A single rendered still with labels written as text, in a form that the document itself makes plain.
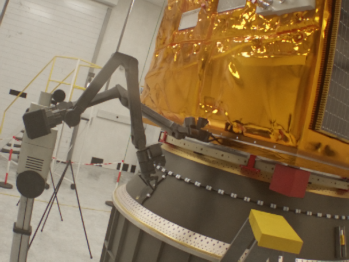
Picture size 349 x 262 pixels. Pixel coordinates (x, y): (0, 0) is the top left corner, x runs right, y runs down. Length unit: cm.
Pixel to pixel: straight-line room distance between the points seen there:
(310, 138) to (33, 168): 139
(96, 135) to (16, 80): 284
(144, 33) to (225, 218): 889
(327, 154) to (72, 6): 867
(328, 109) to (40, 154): 145
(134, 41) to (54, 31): 246
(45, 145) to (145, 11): 906
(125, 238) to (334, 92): 158
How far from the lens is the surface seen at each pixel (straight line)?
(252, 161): 201
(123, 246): 236
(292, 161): 167
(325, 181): 217
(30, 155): 177
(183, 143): 226
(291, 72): 176
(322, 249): 213
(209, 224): 197
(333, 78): 177
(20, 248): 201
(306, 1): 184
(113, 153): 1026
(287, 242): 117
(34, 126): 159
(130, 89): 166
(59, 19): 962
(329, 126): 177
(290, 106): 169
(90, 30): 979
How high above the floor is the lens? 178
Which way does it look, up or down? 1 degrees up
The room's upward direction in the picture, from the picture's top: 15 degrees clockwise
